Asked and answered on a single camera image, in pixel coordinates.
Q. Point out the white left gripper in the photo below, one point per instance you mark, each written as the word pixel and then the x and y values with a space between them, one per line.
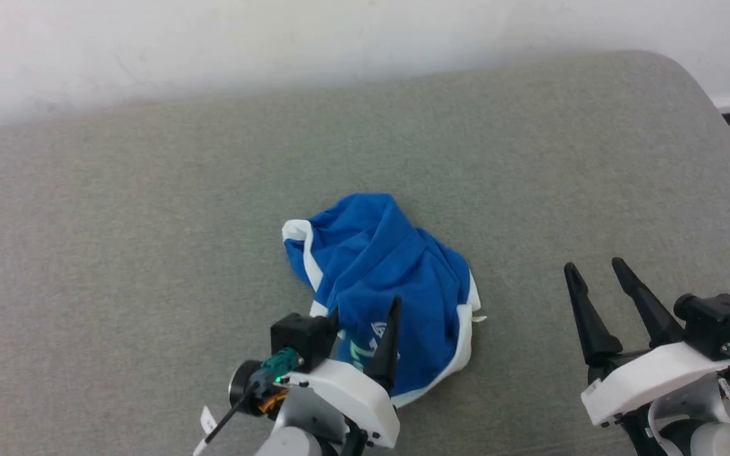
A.
pixel 355 396

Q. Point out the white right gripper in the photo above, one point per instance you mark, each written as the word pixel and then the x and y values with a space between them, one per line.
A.
pixel 650 380

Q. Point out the blue garment with white trim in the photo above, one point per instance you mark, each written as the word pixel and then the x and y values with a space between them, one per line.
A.
pixel 390 266

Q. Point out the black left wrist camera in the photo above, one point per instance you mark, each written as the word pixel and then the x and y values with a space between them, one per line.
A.
pixel 301 335

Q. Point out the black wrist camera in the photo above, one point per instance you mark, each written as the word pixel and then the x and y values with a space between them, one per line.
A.
pixel 301 335
pixel 720 323

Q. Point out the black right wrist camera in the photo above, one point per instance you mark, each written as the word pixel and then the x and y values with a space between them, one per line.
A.
pixel 720 323

